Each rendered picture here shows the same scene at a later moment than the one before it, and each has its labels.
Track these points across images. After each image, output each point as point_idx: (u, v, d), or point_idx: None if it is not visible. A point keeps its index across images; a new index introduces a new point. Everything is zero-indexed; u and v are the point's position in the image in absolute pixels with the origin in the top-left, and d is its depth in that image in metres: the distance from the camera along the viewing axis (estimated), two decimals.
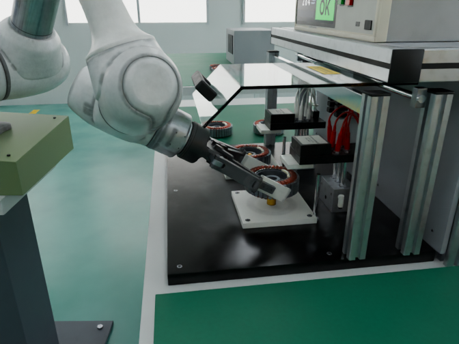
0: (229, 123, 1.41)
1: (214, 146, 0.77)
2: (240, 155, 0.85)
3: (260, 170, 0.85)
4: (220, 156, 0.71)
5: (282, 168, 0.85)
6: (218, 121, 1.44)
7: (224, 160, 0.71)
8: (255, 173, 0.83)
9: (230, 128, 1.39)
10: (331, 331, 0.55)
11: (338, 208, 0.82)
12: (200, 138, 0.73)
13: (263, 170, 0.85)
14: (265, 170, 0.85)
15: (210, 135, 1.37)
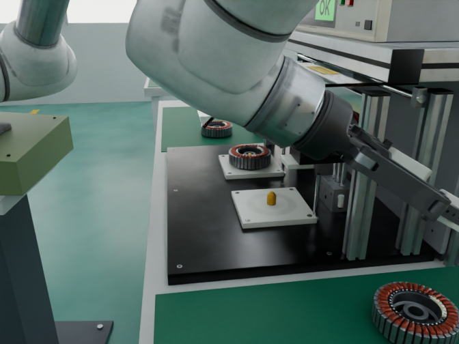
0: (229, 123, 1.41)
1: (355, 134, 0.46)
2: None
3: (397, 293, 0.58)
4: (371, 149, 0.40)
5: (430, 293, 0.57)
6: (218, 121, 1.44)
7: (378, 155, 0.39)
8: (390, 298, 0.57)
9: (230, 128, 1.39)
10: (331, 331, 0.55)
11: (338, 208, 0.82)
12: (338, 118, 0.42)
13: (400, 291, 0.58)
14: (404, 292, 0.58)
15: (210, 135, 1.37)
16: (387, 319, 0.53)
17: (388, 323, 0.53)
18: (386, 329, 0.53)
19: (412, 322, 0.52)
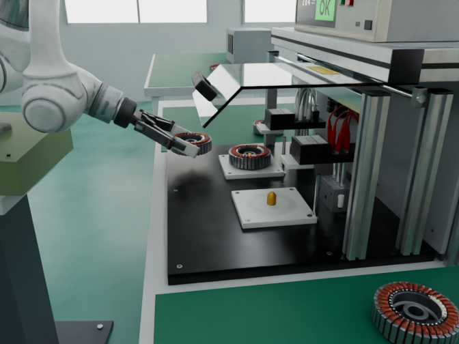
0: (207, 138, 1.06)
1: (142, 116, 1.03)
2: (169, 125, 1.10)
3: (397, 293, 0.58)
4: (141, 121, 0.97)
5: (430, 293, 0.57)
6: (195, 133, 1.10)
7: (143, 124, 0.97)
8: (390, 298, 0.57)
9: (207, 144, 1.04)
10: (331, 331, 0.55)
11: (338, 208, 0.82)
12: (128, 109, 0.98)
13: (400, 291, 0.58)
14: (404, 292, 0.58)
15: (179, 152, 1.03)
16: (387, 319, 0.53)
17: (388, 323, 0.53)
18: (386, 329, 0.53)
19: (412, 322, 0.52)
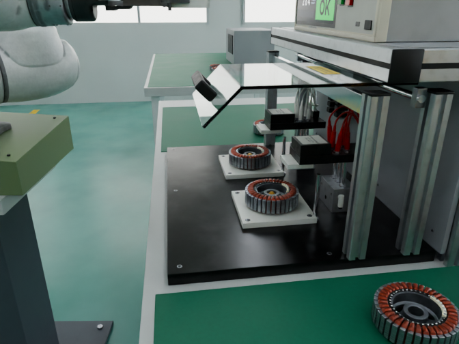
0: (293, 188, 0.83)
1: None
2: None
3: (397, 293, 0.58)
4: None
5: (430, 293, 0.57)
6: (273, 180, 0.87)
7: None
8: (390, 298, 0.57)
9: (295, 198, 0.81)
10: (331, 331, 0.55)
11: (338, 208, 0.82)
12: None
13: (400, 291, 0.58)
14: (404, 292, 0.58)
15: (260, 209, 0.80)
16: (387, 319, 0.53)
17: (388, 323, 0.53)
18: (386, 329, 0.53)
19: (412, 322, 0.52)
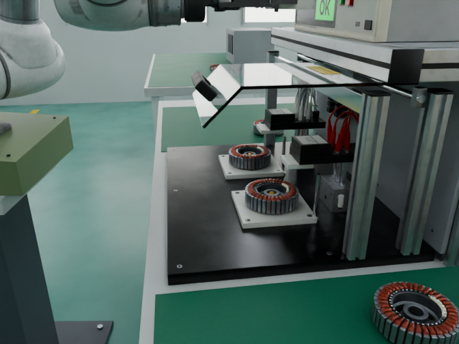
0: (293, 188, 0.83)
1: None
2: None
3: (397, 293, 0.58)
4: None
5: (430, 293, 0.57)
6: (273, 180, 0.87)
7: None
8: (390, 298, 0.57)
9: (295, 198, 0.81)
10: (331, 331, 0.55)
11: (338, 208, 0.82)
12: None
13: (400, 291, 0.58)
14: (404, 292, 0.58)
15: (260, 209, 0.80)
16: (387, 319, 0.53)
17: (388, 323, 0.53)
18: (386, 329, 0.53)
19: (412, 322, 0.52)
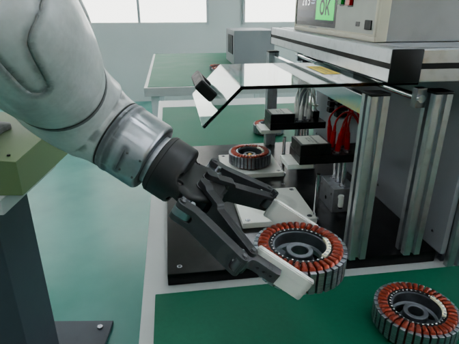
0: (337, 252, 0.46)
1: (203, 180, 0.48)
2: (263, 199, 0.53)
3: (397, 293, 0.58)
4: (185, 203, 0.42)
5: (430, 293, 0.57)
6: (313, 228, 0.51)
7: (190, 209, 0.42)
8: (390, 298, 0.57)
9: (332, 272, 0.44)
10: (331, 331, 0.55)
11: (338, 208, 0.82)
12: (168, 167, 0.45)
13: (400, 291, 0.58)
14: (404, 292, 0.58)
15: None
16: (387, 319, 0.53)
17: (388, 323, 0.53)
18: (386, 329, 0.53)
19: (412, 322, 0.52)
